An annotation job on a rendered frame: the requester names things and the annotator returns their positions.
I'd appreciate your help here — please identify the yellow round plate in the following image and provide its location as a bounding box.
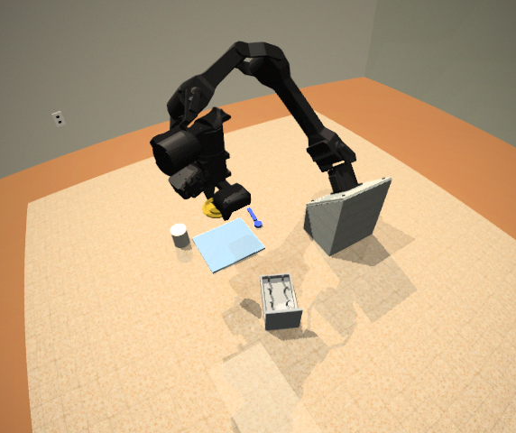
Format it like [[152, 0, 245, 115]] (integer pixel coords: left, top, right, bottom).
[[202, 198, 222, 218]]

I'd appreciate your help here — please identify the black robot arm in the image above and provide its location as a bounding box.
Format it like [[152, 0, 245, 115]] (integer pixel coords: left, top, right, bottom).
[[150, 41, 363, 199]]

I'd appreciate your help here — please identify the light blue flat mat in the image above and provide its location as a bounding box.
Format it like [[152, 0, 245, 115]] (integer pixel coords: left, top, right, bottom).
[[192, 217, 265, 273]]

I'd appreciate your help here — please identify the dark grey dish rack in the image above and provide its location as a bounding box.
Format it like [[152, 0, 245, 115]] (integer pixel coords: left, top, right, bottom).
[[260, 272, 303, 331]]

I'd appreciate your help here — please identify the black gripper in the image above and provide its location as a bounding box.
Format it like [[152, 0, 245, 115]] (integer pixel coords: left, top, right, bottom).
[[196, 147, 252, 221]]

